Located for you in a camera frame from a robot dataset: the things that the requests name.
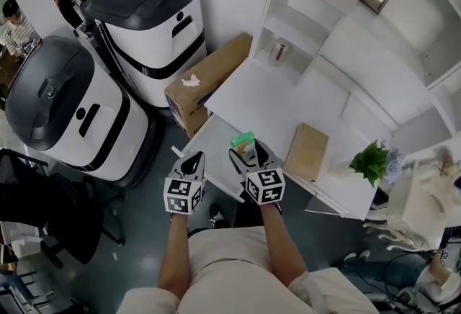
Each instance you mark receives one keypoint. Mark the white black service robot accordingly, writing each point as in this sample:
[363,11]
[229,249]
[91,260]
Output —
[151,35]
[72,111]

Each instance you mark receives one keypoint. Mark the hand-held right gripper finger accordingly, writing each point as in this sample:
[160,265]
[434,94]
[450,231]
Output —
[266,157]
[237,161]

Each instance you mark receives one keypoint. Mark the person's black white shoe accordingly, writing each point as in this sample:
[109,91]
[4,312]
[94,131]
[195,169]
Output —
[217,217]

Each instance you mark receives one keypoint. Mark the pink flower bouquet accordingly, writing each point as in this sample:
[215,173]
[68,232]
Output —
[446,163]

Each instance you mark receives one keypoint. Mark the person's black trousers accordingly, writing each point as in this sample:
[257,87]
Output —
[248,215]

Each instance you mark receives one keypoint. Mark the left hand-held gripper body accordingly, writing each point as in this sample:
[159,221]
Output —
[182,195]

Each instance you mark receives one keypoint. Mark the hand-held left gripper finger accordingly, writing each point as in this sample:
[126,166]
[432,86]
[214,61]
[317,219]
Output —
[201,168]
[178,165]

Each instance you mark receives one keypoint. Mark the purple flowers with green leaves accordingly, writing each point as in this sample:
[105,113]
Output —
[371,161]

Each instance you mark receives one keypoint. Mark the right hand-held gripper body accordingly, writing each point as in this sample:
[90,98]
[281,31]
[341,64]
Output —
[266,184]

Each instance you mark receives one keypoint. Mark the person's left forearm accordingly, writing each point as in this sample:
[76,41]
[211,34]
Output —
[174,255]

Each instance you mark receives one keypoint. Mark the black office chair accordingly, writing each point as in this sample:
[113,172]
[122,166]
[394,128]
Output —
[54,204]

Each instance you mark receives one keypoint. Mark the white carved chair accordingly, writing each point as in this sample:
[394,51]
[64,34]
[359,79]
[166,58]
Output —
[414,211]

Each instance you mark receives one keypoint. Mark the small green white packet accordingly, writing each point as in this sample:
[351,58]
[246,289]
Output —
[242,139]

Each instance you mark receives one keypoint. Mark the person's right forearm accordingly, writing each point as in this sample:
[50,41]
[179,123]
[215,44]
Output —
[282,244]

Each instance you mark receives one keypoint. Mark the brown cardboard box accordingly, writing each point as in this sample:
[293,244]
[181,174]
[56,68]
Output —
[205,85]

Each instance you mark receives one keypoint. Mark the small white drawer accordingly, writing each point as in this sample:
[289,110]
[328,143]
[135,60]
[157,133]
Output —
[212,139]

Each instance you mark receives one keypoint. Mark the white desk with shelves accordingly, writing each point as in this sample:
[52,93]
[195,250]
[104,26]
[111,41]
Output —
[281,96]

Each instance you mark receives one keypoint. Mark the person's beige shirt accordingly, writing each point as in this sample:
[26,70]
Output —
[230,269]

